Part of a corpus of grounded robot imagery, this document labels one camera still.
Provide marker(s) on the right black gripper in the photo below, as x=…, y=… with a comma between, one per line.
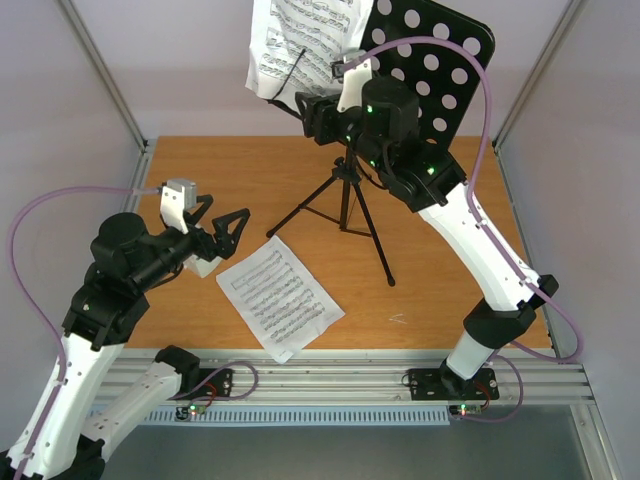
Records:
x=310, y=116

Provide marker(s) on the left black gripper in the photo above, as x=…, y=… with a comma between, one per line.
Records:
x=226, y=244

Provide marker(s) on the white metronome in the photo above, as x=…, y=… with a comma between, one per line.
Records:
x=201, y=267

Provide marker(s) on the black music stand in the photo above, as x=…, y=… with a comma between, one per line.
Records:
x=411, y=110

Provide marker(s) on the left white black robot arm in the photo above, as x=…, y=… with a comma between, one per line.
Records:
x=62, y=440

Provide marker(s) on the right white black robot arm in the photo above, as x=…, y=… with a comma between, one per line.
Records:
x=512, y=291

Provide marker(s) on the white sheet music paper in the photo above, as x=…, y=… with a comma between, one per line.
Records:
x=293, y=45

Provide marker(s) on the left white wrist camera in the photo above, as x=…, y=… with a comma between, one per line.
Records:
x=177, y=196

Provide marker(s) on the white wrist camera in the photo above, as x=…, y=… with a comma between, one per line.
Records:
x=352, y=74
x=177, y=196

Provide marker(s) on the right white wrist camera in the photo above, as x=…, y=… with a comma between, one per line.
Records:
x=352, y=74

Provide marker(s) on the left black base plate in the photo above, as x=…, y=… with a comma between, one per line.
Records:
x=209, y=380

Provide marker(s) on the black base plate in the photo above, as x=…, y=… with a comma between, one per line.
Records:
x=209, y=380
x=436, y=384

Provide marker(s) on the grey slotted cable duct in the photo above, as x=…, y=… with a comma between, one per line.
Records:
x=235, y=416

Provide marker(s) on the left aluminium frame post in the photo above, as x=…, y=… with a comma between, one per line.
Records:
x=87, y=43

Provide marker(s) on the aluminium frame post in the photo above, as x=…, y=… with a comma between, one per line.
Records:
x=87, y=43
x=558, y=35

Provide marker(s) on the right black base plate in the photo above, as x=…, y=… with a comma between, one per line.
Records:
x=436, y=384

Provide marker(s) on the right aluminium frame post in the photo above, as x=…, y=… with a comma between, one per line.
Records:
x=558, y=35

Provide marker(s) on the aluminium rail base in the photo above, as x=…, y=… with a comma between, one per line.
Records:
x=377, y=377

